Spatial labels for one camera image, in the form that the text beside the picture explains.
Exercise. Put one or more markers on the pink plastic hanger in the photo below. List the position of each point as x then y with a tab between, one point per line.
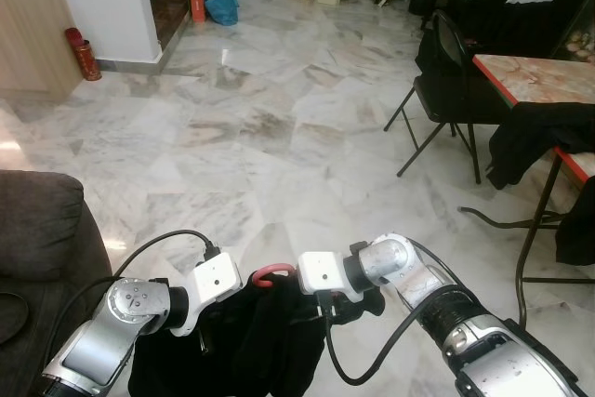
270	268

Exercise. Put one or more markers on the black shirt with red trim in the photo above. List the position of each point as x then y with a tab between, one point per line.
251	350

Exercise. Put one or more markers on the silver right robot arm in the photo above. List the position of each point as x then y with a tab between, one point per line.
483	350

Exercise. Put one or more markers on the black shirt with white print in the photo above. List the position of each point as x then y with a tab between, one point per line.
539	132

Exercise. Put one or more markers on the pink marble folding table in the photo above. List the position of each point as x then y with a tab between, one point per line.
548	76

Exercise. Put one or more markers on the black piano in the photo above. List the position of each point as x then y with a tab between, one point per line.
521	25

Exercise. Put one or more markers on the black folding chair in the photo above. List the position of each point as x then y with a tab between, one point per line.
446	72

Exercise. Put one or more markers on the blue plastic bag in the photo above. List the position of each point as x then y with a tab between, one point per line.
223	6

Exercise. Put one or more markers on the red cylindrical canister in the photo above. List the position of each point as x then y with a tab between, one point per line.
84	58

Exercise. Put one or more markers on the dark grey fabric sofa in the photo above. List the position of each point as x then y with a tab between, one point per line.
37	230

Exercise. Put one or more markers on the light wooden cupboard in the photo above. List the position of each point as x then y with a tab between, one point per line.
33	25

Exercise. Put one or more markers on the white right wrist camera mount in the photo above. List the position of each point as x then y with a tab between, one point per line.
321	271

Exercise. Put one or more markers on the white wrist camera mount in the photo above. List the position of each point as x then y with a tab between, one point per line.
321	271
216	276

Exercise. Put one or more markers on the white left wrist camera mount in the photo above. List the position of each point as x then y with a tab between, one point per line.
216	276

